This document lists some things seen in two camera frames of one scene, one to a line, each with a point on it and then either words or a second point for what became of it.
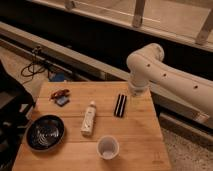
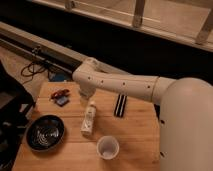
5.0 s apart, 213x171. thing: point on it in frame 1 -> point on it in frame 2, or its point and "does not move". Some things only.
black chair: (15, 105) does not move
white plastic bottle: (89, 120) does not move
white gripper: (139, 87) -> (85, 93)
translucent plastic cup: (107, 147) does not move
